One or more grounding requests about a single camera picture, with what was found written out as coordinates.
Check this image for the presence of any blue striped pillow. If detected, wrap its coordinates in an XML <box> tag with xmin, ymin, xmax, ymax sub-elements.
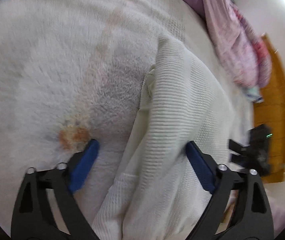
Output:
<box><xmin>244</xmin><ymin>85</ymin><xmax>265</xmax><ymax>103</ymax></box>

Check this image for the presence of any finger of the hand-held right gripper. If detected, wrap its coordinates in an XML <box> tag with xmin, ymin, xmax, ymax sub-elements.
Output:
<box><xmin>230</xmin><ymin>154</ymin><xmax>249</xmax><ymax>167</ymax></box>
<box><xmin>229</xmin><ymin>139</ymin><xmax>250</xmax><ymax>155</ymax></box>

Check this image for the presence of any bed with pale patterned sheet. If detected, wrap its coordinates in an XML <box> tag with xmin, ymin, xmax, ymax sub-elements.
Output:
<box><xmin>0</xmin><ymin>0</ymin><xmax>255</xmax><ymax>240</ymax></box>

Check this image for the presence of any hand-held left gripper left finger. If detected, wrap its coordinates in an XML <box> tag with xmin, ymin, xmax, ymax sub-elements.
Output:
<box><xmin>11</xmin><ymin>139</ymin><xmax>100</xmax><ymax>240</ymax></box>

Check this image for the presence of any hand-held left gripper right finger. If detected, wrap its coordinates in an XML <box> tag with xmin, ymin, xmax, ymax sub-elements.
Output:
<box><xmin>185</xmin><ymin>141</ymin><xmax>275</xmax><ymax>240</ymax></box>

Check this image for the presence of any cream snap-button jacket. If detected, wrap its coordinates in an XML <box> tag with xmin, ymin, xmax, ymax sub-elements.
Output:
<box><xmin>91</xmin><ymin>32</ymin><xmax>251</xmax><ymax>240</ymax></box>

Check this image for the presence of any purple floral quilt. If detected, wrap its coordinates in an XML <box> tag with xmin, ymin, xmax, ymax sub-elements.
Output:
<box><xmin>155</xmin><ymin>0</ymin><xmax>273</xmax><ymax>88</ymax></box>

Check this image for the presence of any wooden headboard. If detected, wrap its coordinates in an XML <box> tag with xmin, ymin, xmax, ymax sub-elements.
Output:
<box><xmin>252</xmin><ymin>32</ymin><xmax>285</xmax><ymax>184</ymax></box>

